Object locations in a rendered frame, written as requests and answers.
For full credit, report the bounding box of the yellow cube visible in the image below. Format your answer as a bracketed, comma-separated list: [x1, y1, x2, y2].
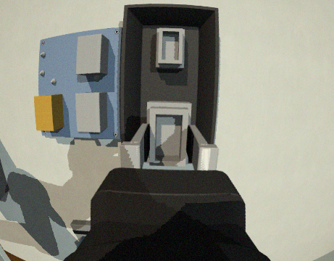
[34, 94, 64, 131]

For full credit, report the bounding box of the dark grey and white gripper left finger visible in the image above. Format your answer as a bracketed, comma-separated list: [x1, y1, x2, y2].
[120, 123, 150, 169]

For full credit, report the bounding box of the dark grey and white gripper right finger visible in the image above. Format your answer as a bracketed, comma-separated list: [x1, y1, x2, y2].
[186, 125, 219, 170]

